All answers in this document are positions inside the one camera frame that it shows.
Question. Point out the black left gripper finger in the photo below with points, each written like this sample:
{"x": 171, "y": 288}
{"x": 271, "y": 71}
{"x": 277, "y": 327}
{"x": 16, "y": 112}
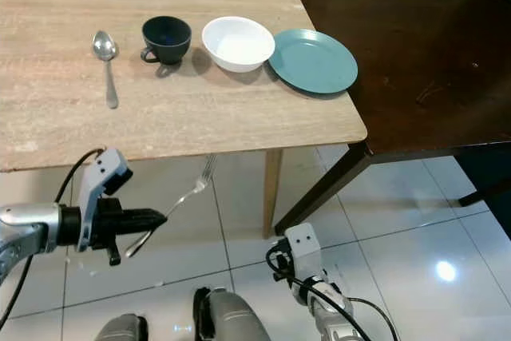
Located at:
{"x": 148, "y": 227}
{"x": 150, "y": 214}

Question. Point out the silver metal fork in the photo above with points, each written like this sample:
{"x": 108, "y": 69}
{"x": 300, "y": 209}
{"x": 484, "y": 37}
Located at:
{"x": 200, "y": 185}

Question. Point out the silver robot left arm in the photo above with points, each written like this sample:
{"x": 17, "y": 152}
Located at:
{"x": 32, "y": 221}

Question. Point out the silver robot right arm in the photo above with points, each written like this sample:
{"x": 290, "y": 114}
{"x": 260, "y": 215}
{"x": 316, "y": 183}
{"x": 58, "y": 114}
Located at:
{"x": 327, "y": 305}

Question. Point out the light wooden table leg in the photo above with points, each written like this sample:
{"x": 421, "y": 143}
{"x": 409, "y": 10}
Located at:
{"x": 272, "y": 193}

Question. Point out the grey robot right leg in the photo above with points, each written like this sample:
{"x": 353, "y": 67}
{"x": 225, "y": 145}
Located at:
{"x": 239, "y": 319}

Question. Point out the dark grey cup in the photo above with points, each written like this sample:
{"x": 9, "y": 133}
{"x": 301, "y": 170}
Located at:
{"x": 166, "y": 41}

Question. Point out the silver metal spoon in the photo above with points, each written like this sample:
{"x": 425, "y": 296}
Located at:
{"x": 104, "y": 45}

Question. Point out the white bowl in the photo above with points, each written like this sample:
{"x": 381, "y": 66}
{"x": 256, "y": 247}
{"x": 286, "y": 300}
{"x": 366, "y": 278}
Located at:
{"x": 238, "y": 44}

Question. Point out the teal plate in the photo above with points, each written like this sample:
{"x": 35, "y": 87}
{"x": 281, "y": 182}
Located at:
{"x": 313, "y": 61}

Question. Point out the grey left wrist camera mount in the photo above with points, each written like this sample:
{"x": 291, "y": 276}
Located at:
{"x": 110, "y": 177}

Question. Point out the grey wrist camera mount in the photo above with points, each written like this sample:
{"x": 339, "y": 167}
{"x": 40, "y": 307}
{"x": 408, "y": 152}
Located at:
{"x": 110, "y": 177}
{"x": 303, "y": 247}

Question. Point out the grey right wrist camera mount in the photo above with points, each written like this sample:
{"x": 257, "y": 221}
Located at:
{"x": 303, "y": 247}

